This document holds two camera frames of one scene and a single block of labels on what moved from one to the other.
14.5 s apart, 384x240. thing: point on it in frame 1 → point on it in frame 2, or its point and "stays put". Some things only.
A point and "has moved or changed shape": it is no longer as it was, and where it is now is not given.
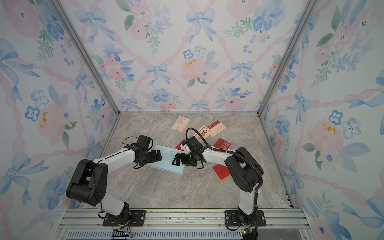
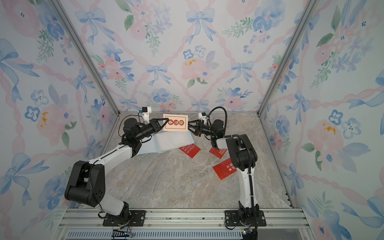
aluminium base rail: [185, 224] stays put
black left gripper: [154, 158] → [156, 126]
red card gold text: [222, 171] stays put
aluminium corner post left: [80, 45] stays put
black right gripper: [178, 156] → [197, 128]
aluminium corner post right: [311, 7] stays put
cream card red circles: [205, 132] has moved or changed shape
